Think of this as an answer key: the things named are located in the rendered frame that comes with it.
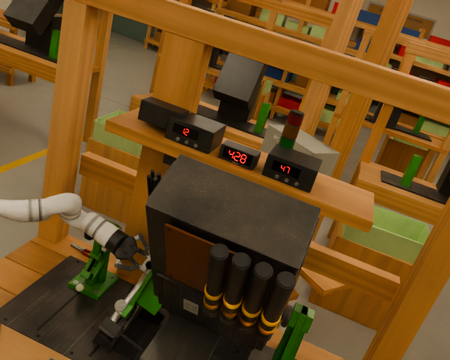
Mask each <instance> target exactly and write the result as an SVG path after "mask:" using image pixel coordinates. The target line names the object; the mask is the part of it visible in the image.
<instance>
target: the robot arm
mask: <svg viewBox="0 0 450 360"><path fill-rule="evenodd" d="M81 208H82V200H81V197H80V196H78V195H76V194H73V193H64V194H58V195H55V196H50V197H48V198H45V199H25V200H5V199H0V216H2V217H4V218H7V219H11V220H13V221H18V222H32V221H46V220H48V219H49V218H50V216H51V215H54V214H59V216H60V218H61V219H62V220H63V221H64V222H65V223H67V224H68V225H70V226H73V227H75V228H77V229H81V230H82V231H84V232H85V233H86V234H88V235H89V236H90V237H91V238H93V239H94V240H95V241H96V242H97V243H98V244H100V245H101V246H102V248H101V250H102V251H103V252H105V253H106V252H107V251H110V252H111V253H112V254H113V255H114V256H115V257H116V263H115V264H114V266H115V267H116V268H117V269H124V270H128V271H133V270H134V269H139V268H140V267H141V264H138V263H137V262H136V261H135V260H134V259H133V256H134V254H135V253H136V252H137V253H139V254H141V255H143V256H145V257H146V258H148V256H149V255H150V254H149V246H148V244H147V242H146V240H145V239H144V237H143V235H142V233H139V235H137V236H135V237H133V236H129V235H128V234H126V233H124V232H123V231H122V230H121V229H120V228H118V227H116V226H115V225H113V224H112V223H110V222H108V221H107V220H106V219H104V218H103V217H101V216H99V215H98V214H97V213H95V212H89V213H86V212H85V211H83V210H82V209H81ZM136 240H138V241H141V242H142V244H143V245H144V248H145V250H142V249H140V248H139V247H137V244H136ZM120 260H129V261H130V262H131V263H132V264H133V266H127V265H123V264H122V262H120ZM139 270H140V269H139Z"/></svg>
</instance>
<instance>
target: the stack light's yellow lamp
mask: <svg viewBox="0 0 450 360"><path fill-rule="evenodd" d="M299 129H300V127H299V128H297V127H293V126H289V125H288V124H287V123H285V125H284V129H283V131H282V136H283V137H284V138H285V139H288V140H292V141H295V140H296V138H297V135H298V133H299Z"/></svg>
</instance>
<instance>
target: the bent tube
mask: <svg viewBox="0 0 450 360"><path fill-rule="evenodd" d="M139 269H140V270H142V271H143V272H144V273H143V274H142V276H141V278H140V279H139V280H138V282H137V283H136V285H135V286H134V288H133V289H132V290H131V291H130V292H129V294H128V295H127V297H126V298H125V299H124V301H126V302H127V305H128V304H129V302H131V301H132V299H133V298H134V297H135V295H136V293H137V291H138V290H139V288H140V287H141V285H142V284H143V282H144V280H145V279H146V277H147V276H148V274H149V272H150V271H151V258H150V255H149V256H148V258H147V259H146V261H145V262H144V263H143V264H142V265H141V267H140V268H139ZM145 269H146V270H147V271H145ZM121 318H122V317H121V314H118V313H117V312H116V311H115V312H114V314H113V315H112V316H111V318H110V319H111V320H112V321H114V322H115V323H116V324H117V323H118V322H119V321H120V319H121Z"/></svg>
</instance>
